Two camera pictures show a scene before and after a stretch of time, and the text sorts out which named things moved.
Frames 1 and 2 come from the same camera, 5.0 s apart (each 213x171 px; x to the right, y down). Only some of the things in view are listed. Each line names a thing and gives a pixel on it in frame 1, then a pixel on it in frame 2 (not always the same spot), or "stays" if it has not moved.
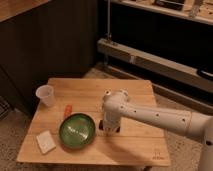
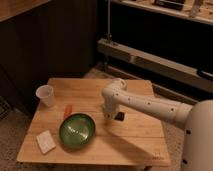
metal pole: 108,17 stays
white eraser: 46,141 stays
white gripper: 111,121 to 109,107
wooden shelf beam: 167,67 stays
